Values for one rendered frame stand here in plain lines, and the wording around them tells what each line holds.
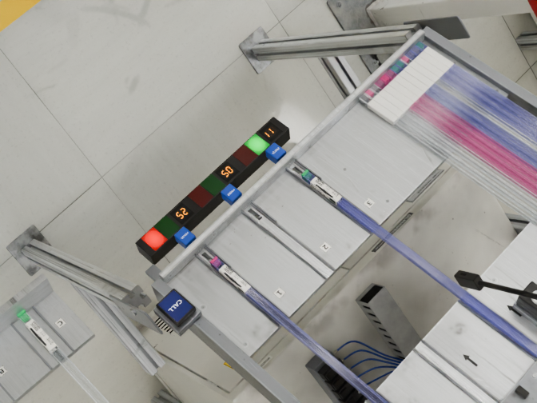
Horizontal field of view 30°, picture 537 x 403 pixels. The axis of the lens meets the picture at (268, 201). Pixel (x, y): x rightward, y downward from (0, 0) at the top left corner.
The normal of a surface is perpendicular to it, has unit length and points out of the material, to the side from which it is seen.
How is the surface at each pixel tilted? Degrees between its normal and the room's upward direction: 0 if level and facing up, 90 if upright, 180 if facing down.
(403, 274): 0
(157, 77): 0
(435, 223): 0
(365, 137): 48
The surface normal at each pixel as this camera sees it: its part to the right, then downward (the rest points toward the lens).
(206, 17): 0.48, 0.09
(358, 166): -0.07, -0.50
